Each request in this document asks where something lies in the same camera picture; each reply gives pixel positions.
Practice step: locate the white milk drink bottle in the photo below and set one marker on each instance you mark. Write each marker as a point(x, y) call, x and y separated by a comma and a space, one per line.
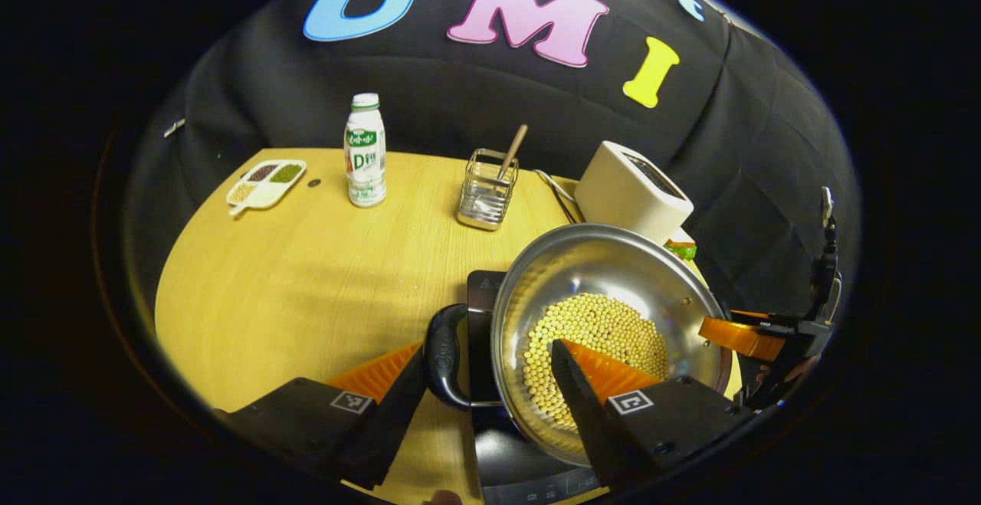
point(366, 160)

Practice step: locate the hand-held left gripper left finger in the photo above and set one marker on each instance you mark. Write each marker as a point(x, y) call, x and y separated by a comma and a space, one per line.
point(391, 428)

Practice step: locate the black backdrop cloth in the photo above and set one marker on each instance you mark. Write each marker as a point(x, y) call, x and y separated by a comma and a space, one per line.
point(490, 106)

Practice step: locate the black induction cooktop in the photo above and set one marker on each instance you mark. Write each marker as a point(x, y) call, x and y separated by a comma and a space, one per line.
point(506, 459)

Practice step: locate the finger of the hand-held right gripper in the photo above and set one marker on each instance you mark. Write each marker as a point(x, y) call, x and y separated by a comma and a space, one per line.
point(739, 335)

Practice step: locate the pile of soybeans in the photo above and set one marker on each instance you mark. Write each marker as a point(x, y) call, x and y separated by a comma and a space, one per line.
point(598, 329)

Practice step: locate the sandwich with lettuce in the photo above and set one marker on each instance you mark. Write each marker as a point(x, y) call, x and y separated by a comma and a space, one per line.
point(680, 250)

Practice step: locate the silver metal clip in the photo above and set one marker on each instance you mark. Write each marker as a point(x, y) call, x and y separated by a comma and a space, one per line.
point(174, 128)

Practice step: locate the white divided bean tray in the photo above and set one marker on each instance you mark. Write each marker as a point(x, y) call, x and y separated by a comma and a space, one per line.
point(264, 183)

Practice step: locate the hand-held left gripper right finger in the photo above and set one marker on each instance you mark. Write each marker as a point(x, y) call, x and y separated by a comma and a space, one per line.
point(586, 421)

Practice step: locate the white toaster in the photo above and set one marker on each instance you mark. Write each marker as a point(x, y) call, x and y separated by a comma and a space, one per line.
point(625, 195)

